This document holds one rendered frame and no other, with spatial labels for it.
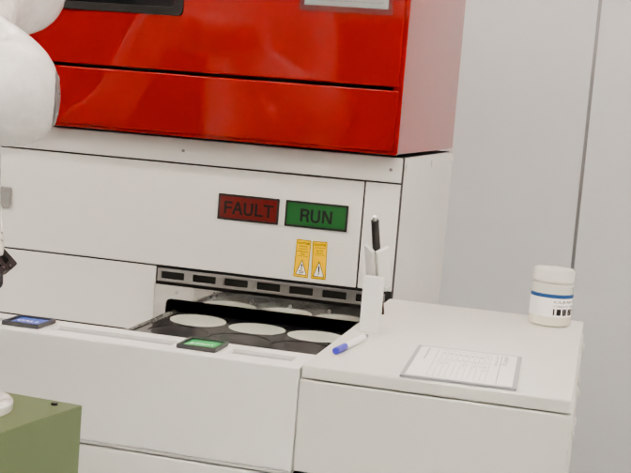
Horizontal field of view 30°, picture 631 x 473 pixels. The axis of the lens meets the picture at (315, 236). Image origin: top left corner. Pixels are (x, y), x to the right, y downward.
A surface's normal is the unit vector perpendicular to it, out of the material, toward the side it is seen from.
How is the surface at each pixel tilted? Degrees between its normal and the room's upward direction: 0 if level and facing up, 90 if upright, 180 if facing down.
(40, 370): 90
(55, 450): 90
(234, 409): 90
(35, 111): 105
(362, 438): 90
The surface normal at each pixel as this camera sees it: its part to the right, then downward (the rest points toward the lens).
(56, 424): 0.96, 0.11
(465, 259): -0.24, 0.09
